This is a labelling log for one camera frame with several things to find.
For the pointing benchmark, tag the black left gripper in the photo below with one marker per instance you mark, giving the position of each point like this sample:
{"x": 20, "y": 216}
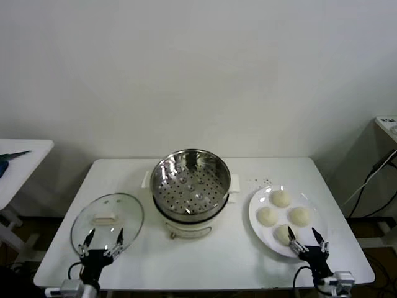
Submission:
{"x": 94, "y": 260}

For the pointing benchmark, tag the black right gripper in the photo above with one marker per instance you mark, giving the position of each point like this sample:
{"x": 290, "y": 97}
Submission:
{"x": 318, "y": 260}

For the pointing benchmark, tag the white steamed baozi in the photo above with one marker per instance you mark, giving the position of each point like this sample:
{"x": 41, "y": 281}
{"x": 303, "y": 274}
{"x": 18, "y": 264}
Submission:
{"x": 300, "y": 215}
{"x": 280, "y": 198}
{"x": 266, "y": 216}
{"x": 280, "y": 235}

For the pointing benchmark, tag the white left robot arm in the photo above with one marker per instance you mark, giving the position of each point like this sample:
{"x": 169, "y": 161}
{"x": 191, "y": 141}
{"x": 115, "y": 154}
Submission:
{"x": 91, "y": 292}

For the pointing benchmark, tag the perforated steel steamer basket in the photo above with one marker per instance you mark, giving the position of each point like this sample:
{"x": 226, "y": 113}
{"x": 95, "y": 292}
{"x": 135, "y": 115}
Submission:
{"x": 173, "y": 174}

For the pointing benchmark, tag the white round plate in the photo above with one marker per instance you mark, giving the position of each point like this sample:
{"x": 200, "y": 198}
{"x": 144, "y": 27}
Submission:
{"x": 263, "y": 239}

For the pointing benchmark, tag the dark crumb specks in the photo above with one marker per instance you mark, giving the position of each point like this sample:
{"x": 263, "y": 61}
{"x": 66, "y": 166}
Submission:
{"x": 266, "y": 179}

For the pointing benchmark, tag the blue object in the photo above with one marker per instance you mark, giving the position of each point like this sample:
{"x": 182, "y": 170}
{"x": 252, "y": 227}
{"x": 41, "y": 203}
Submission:
{"x": 2, "y": 169}

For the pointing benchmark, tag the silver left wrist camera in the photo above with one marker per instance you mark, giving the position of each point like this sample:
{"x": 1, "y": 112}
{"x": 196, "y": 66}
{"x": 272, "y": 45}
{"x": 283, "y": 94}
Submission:
{"x": 73, "y": 287}

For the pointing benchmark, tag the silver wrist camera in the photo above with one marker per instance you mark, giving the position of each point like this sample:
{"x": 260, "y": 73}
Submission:
{"x": 345, "y": 279}
{"x": 73, "y": 287}

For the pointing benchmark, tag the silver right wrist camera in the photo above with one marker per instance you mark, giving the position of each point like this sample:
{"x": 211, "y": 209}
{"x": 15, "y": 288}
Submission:
{"x": 345, "y": 279}

